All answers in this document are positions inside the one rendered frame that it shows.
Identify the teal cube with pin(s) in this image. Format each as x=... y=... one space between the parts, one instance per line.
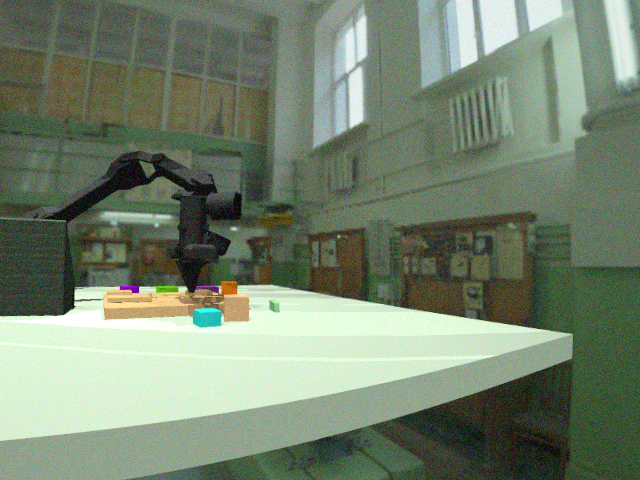
x=207 y=317

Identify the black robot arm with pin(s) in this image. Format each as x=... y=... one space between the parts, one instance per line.
x=125 y=173

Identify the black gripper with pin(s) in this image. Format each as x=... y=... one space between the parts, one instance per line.
x=191 y=252

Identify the orange block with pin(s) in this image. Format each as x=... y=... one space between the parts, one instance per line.
x=229 y=287

